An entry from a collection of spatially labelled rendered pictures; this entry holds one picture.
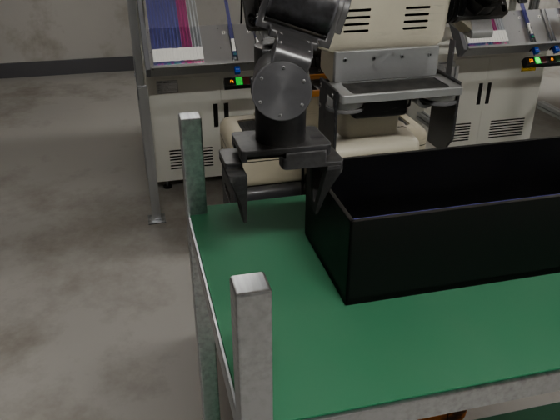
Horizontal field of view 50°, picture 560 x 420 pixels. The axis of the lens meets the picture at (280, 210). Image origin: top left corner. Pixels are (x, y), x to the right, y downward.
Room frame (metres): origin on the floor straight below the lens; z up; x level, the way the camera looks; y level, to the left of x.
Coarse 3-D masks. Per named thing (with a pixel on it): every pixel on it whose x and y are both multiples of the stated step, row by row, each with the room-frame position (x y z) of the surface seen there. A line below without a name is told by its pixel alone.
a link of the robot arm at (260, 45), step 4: (264, 40) 0.65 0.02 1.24; (268, 40) 0.65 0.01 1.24; (272, 40) 0.65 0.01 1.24; (256, 44) 0.65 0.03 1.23; (260, 44) 0.65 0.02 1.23; (264, 44) 0.63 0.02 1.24; (268, 44) 0.63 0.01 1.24; (272, 44) 0.63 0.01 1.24; (256, 48) 0.64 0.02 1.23; (260, 48) 0.63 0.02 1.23; (264, 48) 0.61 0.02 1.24; (268, 48) 0.61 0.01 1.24; (256, 52) 0.64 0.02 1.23; (260, 52) 0.63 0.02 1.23; (264, 52) 0.61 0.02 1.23; (256, 56) 0.64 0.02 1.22; (260, 56) 0.63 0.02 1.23; (256, 60) 0.64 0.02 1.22
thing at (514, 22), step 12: (516, 12) 3.05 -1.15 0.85; (528, 12) 3.07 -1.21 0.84; (540, 12) 3.08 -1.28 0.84; (552, 12) 3.09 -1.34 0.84; (504, 24) 2.99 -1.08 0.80; (516, 24) 3.00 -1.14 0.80; (540, 24) 3.03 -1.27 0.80; (552, 24) 3.05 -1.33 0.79; (516, 36) 2.96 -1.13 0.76; (528, 36) 2.97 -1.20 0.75; (540, 36) 2.98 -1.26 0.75; (552, 36) 3.00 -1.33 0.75
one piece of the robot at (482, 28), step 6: (474, 24) 1.29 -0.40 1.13; (480, 24) 1.29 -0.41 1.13; (486, 24) 1.29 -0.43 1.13; (474, 30) 1.28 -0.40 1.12; (480, 30) 1.28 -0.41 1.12; (486, 30) 1.28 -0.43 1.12; (492, 30) 1.29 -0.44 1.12; (468, 36) 1.29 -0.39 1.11; (474, 36) 1.28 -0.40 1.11; (480, 36) 1.28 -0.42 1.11; (486, 36) 1.28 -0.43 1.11
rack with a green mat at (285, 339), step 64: (192, 128) 0.80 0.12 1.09; (192, 192) 0.79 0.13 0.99; (192, 256) 0.79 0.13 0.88; (256, 256) 0.68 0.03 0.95; (256, 320) 0.39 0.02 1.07; (320, 320) 0.54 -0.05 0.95; (384, 320) 0.54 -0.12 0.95; (448, 320) 0.54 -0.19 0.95; (512, 320) 0.54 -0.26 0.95; (256, 384) 0.39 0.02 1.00; (320, 384) 0.44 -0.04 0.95; (384, 384) 0.44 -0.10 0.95; (448, 384) 0.44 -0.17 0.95; (512, 384) 0.45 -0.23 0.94
